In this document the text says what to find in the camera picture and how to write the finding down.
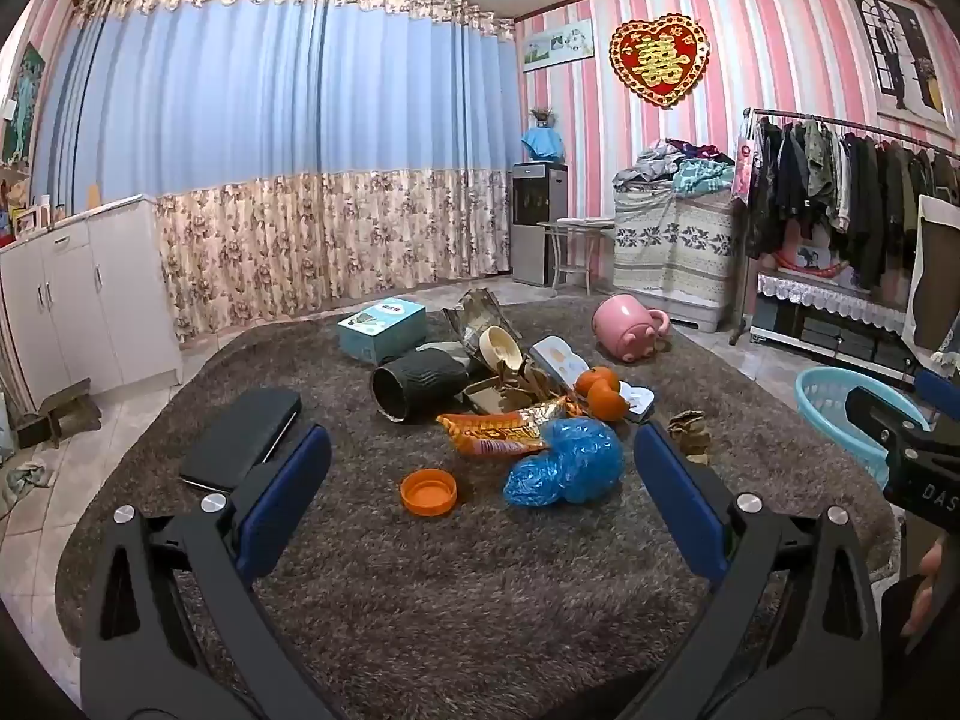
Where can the white photo frame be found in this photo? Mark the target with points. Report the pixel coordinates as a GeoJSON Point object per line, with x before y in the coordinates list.
{"type": "Point", "coordinates": [28, 221]}

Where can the light blue plastic basket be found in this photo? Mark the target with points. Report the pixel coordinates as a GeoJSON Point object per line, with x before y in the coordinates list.
{"type": "Point", "coordinates": [825, 397]}

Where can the orange fruit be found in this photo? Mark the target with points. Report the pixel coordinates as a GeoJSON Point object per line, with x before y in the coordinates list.
{"type": "Point", "coordinates": [609, 403]}
{"type": "Point", "coordinates": [592, 379]}

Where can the framed wall poster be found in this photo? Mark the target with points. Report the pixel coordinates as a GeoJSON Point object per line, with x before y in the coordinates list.
{"type": "Point", "coordinates": [900, 52]}

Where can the brown cardboard tray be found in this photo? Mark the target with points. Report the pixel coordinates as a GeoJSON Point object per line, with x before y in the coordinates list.
{"type": "Point", "coordinates": [487, 394]}

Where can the brown shaggy rug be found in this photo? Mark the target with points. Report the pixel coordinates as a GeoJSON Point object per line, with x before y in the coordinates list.
{"type": "Point", "coordinates": [465, 615]}

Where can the patterned cloth covered cabinet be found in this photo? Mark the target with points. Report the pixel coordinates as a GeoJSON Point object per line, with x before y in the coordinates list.
{"type": "Point", "coordinates": [675, 247]}

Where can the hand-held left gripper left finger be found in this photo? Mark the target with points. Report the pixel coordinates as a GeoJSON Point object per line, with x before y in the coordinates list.
{"type": "Point", "coordinates": [285, 495]}

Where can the low glass cabinet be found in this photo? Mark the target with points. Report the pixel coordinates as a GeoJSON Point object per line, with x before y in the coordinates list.
{"type": "Point", "coordinates": [825, 334]}

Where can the blue cloth cover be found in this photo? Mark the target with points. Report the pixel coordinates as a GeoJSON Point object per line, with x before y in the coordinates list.
{"type": "Point", "coordinates": [544, 144]}

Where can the shiny foil bag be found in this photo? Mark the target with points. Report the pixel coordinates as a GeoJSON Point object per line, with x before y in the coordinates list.
{"type": "Point", "coordinates": [469, 315]}

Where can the beige bowl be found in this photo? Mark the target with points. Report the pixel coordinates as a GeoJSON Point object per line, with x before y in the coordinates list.
{"type": "Point", "coordinates": [501, 349]}

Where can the small white packet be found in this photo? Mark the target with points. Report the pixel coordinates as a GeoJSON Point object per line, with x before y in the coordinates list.
{"type": "Point", "coordinates": [639, 401]}

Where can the brown paper scrap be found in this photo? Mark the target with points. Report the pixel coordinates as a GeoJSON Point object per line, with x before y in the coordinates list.
{"type": "Point", "coordinates": [534, 386]}

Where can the blue and white tissue box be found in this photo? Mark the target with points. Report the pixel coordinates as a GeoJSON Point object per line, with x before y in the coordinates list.
{"type": "Point", "coordinates": [379, 330]}

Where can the row of hanging clothes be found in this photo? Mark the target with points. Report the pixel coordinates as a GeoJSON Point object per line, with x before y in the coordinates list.
{"type": "Point", "coordinates": [825, 187]}

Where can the dark ribbed cup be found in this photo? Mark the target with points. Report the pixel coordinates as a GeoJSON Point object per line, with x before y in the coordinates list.
{"type": "Point", "coordinates": [420, 386]}

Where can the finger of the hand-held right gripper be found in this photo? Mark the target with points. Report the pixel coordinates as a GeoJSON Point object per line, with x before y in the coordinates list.
{"type": "Point", "coordinates": [874, 409]}
{"type": "Point", "coordinates": [941, 390]}

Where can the pile of folded clothes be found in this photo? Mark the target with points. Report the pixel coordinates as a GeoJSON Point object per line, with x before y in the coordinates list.
{"type": "Point", "coordinates": [675, 165]}

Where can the white cabinet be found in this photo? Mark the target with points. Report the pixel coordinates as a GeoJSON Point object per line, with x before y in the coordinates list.
{"type": "Point", "coordinates": [90, 300]}

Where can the person's right hand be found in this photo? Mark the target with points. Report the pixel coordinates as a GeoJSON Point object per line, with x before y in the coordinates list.
{"type": "Point", "coordinates": [926, 585]}

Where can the pink printed box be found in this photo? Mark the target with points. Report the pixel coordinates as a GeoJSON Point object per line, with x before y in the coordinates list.
{"type": "Point", "coordinates": [810, 259]}

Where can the metal clothes rack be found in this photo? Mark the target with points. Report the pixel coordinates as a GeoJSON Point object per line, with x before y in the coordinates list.
{"type": "Point", "coordinates": [825, 122]}

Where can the pink mug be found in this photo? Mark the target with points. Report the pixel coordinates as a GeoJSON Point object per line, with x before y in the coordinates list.
{"type": "Point", "coordinates": [626, 326]}

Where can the small potted plant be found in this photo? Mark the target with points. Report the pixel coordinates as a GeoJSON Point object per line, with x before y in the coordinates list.
{"type": "Point", "coordinates": [542, 118]}

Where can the black case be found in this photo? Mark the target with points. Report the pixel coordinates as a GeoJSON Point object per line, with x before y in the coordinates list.
{"type": "Point", "coordinates": [240, 435]}

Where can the pink hanging bag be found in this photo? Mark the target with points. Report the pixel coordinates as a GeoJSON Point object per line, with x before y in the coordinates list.
{"type": "Point", "coordinates": [744, 165]}

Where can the white lace cloth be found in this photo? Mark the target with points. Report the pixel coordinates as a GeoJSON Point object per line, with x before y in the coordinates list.
{"type": "Point", "coordinates": [825, 291]}

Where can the blue plastic bag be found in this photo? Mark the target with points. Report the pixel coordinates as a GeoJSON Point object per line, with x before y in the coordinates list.
{"type": "Point", "coordinates": [570, 457]}

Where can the red heart wall decoration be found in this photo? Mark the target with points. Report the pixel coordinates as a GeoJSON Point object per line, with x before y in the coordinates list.
{"type": "Point", "coordinates": [658, 60]}

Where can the crumpled cloth on floor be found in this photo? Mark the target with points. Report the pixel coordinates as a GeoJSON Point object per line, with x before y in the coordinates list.
{"type": "Point", "coordinates": [22, 480]}

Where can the green wall painting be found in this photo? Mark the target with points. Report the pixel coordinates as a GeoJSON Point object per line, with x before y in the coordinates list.
{"type": "Point", "coordinates": [26, 101]}

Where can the orange snack wrapper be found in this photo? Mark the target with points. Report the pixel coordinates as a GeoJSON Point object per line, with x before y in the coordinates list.
{"type": "Point", "coordinates": [495, 431]}

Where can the brown paper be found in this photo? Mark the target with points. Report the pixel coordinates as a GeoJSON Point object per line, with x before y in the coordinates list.
{"type": "Point", "coordinates": [688, 433]}

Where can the small wooden stool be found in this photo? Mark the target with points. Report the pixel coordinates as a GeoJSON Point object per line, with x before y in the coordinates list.
{"type": "Point", "coordinates": [64, 409]}

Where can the landscape wall picture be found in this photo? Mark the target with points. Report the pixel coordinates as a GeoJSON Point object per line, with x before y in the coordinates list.
{"type": "Point", "coordinates": [559, 45]}

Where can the blue floral curtain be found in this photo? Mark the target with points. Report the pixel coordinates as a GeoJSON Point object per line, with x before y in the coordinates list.
{"type": "Point", "coordinates": [262, 127]}

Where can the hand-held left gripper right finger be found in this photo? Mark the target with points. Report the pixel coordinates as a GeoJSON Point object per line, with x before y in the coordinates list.
{"type": "Point", "coordinates": [675, 487]}

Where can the grey water dispenser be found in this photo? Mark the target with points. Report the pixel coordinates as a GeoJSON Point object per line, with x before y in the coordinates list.
{"type": "Point", "coordinates": [536, 247]}

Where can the orange plastic lid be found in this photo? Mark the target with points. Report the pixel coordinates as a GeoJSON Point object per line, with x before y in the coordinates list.
{"type": "Point", "coordinates": [427, 493]}

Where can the brown cream-edged headboard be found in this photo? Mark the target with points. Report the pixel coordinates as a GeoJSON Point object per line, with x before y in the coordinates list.
{"type": "Point", "coordinates": [937, 277]}

